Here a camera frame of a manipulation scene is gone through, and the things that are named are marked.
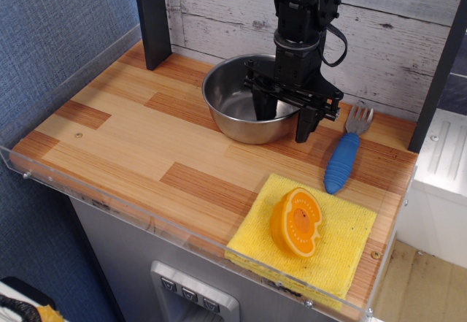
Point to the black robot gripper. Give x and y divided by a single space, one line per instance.
295 79

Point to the stainless steel bowl pan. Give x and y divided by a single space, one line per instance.
231 105

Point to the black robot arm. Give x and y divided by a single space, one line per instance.
306 21

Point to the orange plastic fruit half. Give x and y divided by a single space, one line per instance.
294 223

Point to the yellow sponge cloth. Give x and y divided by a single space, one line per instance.
343 236

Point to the white toy sink unit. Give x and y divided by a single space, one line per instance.
433 217

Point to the grey toy fridge cabinet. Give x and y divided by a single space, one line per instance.
125 253

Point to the silver dispenser button panel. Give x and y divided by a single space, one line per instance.
185 298

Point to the clear acrylic table guard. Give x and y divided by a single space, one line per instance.
163 170

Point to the yellow object bottom left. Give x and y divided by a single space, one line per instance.
48 314

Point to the blue handled metal fork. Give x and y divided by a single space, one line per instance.
342 160

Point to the dark right vertical post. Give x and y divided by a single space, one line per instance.
447 59

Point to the dark vertical post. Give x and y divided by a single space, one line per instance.
447 59
155 31

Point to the dark left vertical post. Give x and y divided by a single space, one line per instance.
155 31

